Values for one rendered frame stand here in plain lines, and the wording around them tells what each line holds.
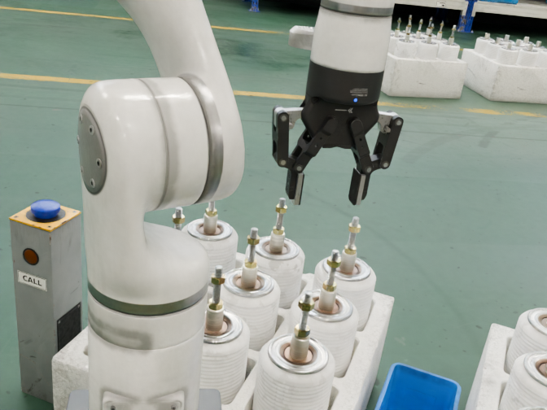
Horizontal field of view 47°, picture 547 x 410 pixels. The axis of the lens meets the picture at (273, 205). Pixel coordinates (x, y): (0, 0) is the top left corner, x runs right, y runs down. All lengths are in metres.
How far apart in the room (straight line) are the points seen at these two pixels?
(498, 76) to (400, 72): 0.54
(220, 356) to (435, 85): 2.57
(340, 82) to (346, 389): 0.43
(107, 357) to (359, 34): 0.36
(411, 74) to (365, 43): 2.54
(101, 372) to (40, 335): 0.52
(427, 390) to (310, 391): 0.32
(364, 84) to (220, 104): 0.22
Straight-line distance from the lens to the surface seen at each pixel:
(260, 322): 0.91
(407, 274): 1.54
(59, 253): 0.95
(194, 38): 0.46
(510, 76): 3.43
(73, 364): 0.89
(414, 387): 1.06
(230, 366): 0.82
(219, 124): 0.43
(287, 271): 0.99
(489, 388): 0.96
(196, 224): 1.07
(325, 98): 0.63
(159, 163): 0.41
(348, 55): 0.61
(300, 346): 0.78
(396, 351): 1.28
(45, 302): 0.99
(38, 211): 0.94
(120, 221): 0.42
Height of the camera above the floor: 0.74
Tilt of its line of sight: 25 degrees down
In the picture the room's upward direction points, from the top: 7 degrees clockwise
